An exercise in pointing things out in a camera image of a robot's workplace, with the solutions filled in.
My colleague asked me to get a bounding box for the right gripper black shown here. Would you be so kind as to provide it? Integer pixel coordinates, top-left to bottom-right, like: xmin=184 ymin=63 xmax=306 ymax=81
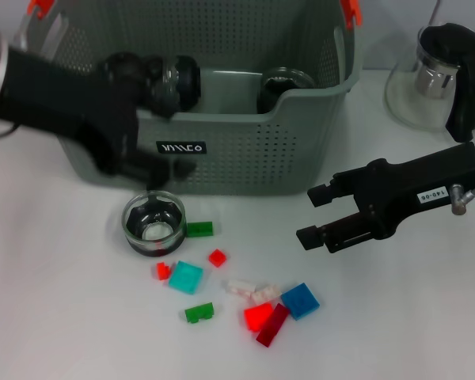
xmin=294 ymin=141 xmax=475 ymax=255

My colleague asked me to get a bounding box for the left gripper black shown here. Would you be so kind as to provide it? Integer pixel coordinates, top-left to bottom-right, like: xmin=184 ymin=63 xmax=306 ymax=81
xmin=0 ymin=45 xmax=198 ymax=192

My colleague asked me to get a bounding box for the grey-green perforated storage bin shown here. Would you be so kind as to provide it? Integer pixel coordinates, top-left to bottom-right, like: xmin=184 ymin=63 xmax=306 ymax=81
xmin=9 ymin=0 xmax=363 ymax=197

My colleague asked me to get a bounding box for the black clay teapot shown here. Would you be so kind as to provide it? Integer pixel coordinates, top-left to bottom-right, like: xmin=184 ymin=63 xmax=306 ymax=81
xmin=102 ymin=51 xmax=165 ymax=74

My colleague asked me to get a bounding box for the blue square toy plate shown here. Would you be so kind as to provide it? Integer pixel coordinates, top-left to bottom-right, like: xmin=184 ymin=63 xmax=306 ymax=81
xmin=279 ymin=281 xmax=321 ymax=321

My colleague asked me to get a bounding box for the small red square brick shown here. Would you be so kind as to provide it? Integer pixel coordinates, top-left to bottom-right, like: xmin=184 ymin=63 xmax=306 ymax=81
xmin=207 ymin=248 xmax=227 ymax=269

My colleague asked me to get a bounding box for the green toy brick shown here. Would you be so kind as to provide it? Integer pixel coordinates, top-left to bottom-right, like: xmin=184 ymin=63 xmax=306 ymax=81
xmin=184 ymin=302 xmax=215 ymax=325
xmin=185 ymin=220 xmax=215 ymax=238

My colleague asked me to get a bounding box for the bright red toy brick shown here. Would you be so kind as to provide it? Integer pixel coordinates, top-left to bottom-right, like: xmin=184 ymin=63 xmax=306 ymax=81
xmin=243 ymin=301 xmax=276 ymax=333

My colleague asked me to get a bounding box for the dark red flat brick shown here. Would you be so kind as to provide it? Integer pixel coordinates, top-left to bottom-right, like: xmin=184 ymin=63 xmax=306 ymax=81
xmin=255 ymin=302 xmax=291 ymax=348

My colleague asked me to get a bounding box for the teal square toy plate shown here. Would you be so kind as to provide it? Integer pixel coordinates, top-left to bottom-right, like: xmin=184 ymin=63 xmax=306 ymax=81
xmin=166 ymin=260 xmax=204 ymax=296

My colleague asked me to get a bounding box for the right gripper silver plug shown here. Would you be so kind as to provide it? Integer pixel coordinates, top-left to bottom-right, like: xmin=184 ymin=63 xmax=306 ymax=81
xmin=450 ymin=183 xmax=475 ymax=217

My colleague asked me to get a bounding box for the glass coffee pot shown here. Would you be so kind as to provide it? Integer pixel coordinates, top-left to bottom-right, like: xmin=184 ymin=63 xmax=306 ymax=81
xmin=384 ymin=22 xmax=475 ymax=143

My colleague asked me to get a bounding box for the orange bin handle clip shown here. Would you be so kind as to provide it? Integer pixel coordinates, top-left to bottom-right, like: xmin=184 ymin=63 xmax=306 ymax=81
xmin=340 ymin=0 xmax=361 ymax=31
xmin=26 ymin=0 xmax=56 ymax=19

